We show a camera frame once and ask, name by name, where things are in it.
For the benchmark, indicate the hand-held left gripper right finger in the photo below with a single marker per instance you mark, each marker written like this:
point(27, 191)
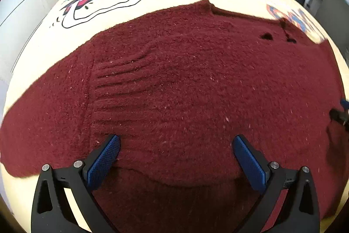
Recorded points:
point(249, 160)

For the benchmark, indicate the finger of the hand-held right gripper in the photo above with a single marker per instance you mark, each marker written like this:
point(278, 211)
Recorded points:
point(340, 117)

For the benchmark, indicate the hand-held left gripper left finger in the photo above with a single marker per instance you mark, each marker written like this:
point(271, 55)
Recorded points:
point(105, 156)

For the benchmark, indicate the maroon knitted sweater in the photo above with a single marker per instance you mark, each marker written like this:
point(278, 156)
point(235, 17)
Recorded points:
point(190, 85)

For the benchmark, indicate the grey chair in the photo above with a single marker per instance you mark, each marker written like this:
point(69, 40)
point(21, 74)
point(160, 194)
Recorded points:
point(331, 9)

